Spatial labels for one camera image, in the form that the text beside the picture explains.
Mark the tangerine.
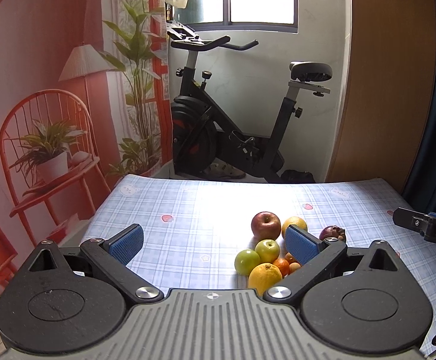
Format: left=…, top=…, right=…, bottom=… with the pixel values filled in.
left=273, top=258, right=290, bottom=278
left=284, top=253, right=297, bottom=264

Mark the red apple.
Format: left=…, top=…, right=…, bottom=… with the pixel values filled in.
left=251, top=211, right=281, bottom=242

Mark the wooden door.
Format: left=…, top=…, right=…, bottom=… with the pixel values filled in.
left=326, top=0, right=436, bottom=191

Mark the black shoe on floor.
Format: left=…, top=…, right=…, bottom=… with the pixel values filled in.
left=281, top=170, right=315, bottom=184

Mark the black exercise bike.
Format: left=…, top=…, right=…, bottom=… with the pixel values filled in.
left=167, top=20, right=332, bottom=184

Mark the sandal on floor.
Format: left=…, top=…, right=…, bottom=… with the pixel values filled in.
left=203, top=162, right=245, bottom=180

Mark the purple mangosteen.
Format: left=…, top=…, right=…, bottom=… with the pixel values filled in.
left=319, top=225, right=346, bottom=242

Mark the blue plaid tablecloth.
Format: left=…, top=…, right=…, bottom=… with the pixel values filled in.
left=86, top=175, right=436, bottom=359

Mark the brown kiwi among tangerines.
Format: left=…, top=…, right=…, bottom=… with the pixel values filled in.
left=290, top=262, right=301, bottom=274

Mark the green apple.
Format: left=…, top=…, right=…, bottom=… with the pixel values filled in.
left=254, top=239, right=281, bottom=263
left=234, top=249, right=261, bottom=276

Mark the yellow orange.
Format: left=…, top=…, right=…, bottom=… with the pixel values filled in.
left=248, top=262, right=282, bottom=296
left=281, top=216, right=307, bottom=238

